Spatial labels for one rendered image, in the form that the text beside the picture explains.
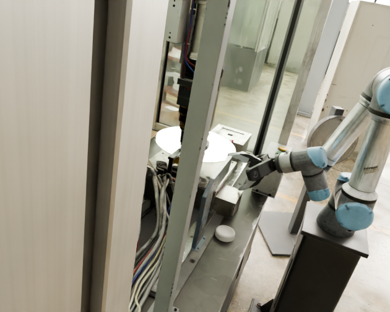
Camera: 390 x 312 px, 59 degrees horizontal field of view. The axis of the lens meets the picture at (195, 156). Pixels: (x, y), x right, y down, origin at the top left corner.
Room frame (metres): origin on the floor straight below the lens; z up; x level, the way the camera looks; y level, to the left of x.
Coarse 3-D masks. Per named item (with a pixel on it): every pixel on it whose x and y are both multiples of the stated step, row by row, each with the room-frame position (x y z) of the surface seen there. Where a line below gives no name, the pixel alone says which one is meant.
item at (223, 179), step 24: (192, 48) 1.11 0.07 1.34; (192, 72) 1.09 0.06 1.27; (216, 168) 1.29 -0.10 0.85; (240, 168) 1.52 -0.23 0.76; (144, 192) 1.07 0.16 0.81; (168, 192) 1.03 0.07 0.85; (216, 192) 1.11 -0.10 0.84; (240, 192) 1.18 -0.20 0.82; (144, 216) 1.00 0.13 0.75; (192, 216) 1.06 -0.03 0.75; (216, 216) 1.09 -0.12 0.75; (144, 240) 0.87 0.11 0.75; (192, 240) 0.91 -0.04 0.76; (192, 264) 0.81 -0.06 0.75
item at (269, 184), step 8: (272, 144) 1.57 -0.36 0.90; (280, 144) 1.59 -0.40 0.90; (264, 152) 1.45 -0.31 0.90; (272, 152) 1.46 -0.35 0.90; (264, 176) 1.33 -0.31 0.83; (272, 176) 1.32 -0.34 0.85; (280, 176) 1.31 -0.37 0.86; (264, 184) 1.33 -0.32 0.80; (272, 184) 1.32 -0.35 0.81; (256, 192) 1.33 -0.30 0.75; (264, 192) 1.34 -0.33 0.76; (272, 192) 1.32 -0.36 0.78
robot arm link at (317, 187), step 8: (304, 176) 1.09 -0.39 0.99; (312, 176) 1.07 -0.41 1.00; (320, 176) 1.07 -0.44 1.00; (312, 184) 1.07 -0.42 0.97; (320, 184) 1.07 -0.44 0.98; (312, 192) 1.07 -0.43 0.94; (320, 192) 1.06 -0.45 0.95; (328, 192) 1.07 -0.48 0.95; (312, 200) 1.08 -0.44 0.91; (320, 200) 1.06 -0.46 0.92
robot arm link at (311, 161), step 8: (296, 152) 1.12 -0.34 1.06; (304, 152) 1.10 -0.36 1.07; (312, 152) 1.09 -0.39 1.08; (320, 152) 1.07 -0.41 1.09; (296, 160) 1.09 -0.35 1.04; (304, 160) 1.08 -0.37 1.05; (312, 160) 1.07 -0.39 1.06; (320, 160) 1.06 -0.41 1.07; (296, 168) 1.09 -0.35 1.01; (304, 168) 1.08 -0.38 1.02; (312, 168) 1.07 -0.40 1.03; (320, 168) 1.08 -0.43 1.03
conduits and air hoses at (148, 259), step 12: (156, 180) 0.98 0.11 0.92; (168, 180) 1.02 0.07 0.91; (156, 192) 0.94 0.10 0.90; (156, 204) 0.91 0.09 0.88; (168, 216) 0.88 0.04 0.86; (156, 228) 0.85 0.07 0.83; (144, 252) 0.78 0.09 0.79; (156, 252) 0.79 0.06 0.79; (144, 264) 0.74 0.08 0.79; (156, 264) 0.74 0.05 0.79; (132, 276) 0.70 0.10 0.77; (144, 276) 0.71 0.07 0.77; (156, 276) 0.71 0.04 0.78; (132, 288) 0.67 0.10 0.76; (144, 288) 0.67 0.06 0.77; (132, 300) 0.64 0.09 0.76; (144, 300) 0.64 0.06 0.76
